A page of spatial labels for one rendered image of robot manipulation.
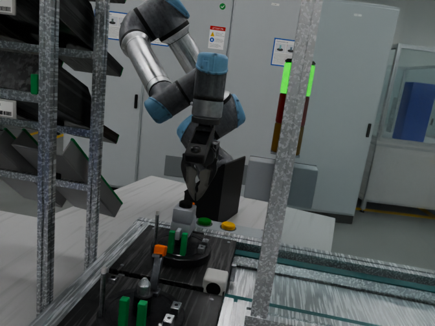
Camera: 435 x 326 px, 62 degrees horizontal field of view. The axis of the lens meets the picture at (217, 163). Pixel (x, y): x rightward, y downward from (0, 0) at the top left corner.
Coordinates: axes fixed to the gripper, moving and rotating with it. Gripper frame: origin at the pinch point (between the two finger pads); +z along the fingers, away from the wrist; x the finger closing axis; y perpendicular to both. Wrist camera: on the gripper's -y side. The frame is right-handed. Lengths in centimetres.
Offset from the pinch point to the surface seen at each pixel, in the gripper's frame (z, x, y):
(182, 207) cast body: -1.1, 0.5, -12.3
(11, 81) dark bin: -24.8, 29.9, -27.3
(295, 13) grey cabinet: -100, -24, 289
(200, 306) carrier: 10.4, -8.5, -29.1
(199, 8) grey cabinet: -93, 67, 276
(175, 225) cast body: 2.5, 1.2, -14.1
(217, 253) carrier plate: 10.4, -8.1, -7.8
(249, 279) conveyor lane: 15.8, -16.6, -7.5
